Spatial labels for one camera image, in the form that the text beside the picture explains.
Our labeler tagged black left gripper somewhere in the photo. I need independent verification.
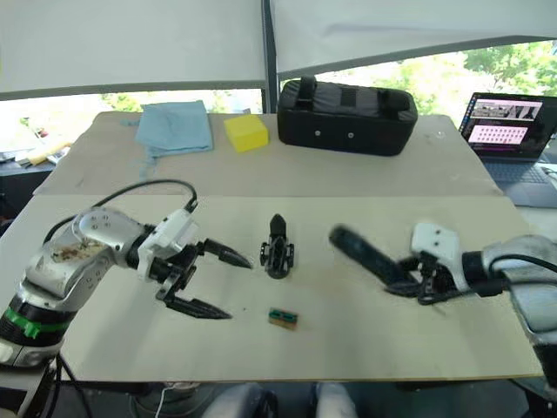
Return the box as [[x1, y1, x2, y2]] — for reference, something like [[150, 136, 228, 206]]
[[150, 238, 254, 322]]

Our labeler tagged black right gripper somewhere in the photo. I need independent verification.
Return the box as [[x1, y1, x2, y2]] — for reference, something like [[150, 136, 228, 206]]
[[385, 252, 459, 306]]

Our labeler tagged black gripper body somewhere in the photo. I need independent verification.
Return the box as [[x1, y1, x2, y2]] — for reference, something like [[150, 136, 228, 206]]
[[258, 233, 298, 280]]

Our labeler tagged grey rounded shape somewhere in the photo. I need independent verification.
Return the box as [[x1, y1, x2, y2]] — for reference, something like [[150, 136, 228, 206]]
[[311, 381, 359, 418]]

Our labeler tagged yellow sponge block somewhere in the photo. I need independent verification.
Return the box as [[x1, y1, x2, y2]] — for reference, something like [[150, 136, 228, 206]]
[[223, 114, 272, 153]]

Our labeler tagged light blue cloth bag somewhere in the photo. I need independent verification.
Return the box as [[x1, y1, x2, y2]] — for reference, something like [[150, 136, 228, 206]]
[[134, 100, 215, 179]]

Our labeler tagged black padded carry case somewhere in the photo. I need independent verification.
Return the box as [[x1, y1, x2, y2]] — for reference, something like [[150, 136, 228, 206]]
[[277, 76, 419, 158]]

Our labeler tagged open dark laptop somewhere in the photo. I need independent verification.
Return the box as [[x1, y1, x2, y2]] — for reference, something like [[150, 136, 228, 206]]
[[457, 91, 557, 208]]

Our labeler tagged yellow paper stack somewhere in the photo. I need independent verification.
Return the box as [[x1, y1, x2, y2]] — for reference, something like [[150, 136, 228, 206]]
[[25, 141, 73, 167]]

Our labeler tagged white window blind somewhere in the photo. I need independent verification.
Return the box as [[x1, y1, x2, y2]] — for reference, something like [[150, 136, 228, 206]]
[[269, 0, 557, 76], [0, 0, 267, 95]]

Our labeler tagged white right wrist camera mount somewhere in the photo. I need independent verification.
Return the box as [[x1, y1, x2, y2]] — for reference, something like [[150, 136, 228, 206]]
[[411, 222, 474, 293]]

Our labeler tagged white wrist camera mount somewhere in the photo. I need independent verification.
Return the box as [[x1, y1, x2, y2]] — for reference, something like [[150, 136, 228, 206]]
[[137, 208, 201, 280], [411, 222, 474, 293]]

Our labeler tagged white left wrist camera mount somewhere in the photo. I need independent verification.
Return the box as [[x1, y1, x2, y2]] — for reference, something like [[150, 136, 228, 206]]
[[137, 208, 201, 280]]

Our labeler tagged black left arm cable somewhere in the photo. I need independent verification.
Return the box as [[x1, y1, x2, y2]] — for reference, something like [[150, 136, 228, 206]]
[[43, 179, 199, 245]]

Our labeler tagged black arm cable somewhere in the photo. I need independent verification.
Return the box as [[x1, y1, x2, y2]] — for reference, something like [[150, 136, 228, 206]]
[[43, 179, 199, 245], [476, 255, 557, 300]]

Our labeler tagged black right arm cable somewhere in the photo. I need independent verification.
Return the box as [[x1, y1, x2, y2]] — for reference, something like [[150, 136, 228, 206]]
[[476, 255, 557, 300]]

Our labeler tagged thin white cable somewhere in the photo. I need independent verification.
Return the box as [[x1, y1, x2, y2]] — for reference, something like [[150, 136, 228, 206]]
[[158, 385, 176, 418]]

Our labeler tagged dark window frame post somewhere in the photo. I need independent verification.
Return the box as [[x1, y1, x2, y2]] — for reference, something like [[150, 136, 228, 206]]
[[260, 0, 279, 115]]

